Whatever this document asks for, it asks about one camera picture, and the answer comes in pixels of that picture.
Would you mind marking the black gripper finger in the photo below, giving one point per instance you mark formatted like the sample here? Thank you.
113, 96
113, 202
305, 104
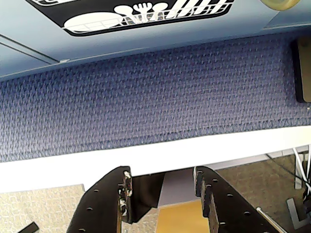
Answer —
97, 206
226, 206

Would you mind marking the yellow wooden board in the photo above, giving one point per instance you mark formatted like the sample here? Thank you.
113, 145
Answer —
179, 218

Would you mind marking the grey table leg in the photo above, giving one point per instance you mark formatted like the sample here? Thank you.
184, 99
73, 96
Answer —
297, 177

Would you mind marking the black edged tan board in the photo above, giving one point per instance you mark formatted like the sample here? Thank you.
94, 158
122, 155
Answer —
305, 70

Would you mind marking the blue toy kitchen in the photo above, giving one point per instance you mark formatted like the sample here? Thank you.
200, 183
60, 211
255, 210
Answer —
170, 38

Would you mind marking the black dishwasher rack sticker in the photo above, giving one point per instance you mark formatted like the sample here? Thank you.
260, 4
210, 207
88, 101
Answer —
102, 14

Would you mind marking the clear tape roll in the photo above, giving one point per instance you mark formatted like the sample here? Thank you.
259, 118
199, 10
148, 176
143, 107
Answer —
279, 4

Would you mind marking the grey L-shaped bracket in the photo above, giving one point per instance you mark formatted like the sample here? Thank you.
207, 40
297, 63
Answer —
294, 213

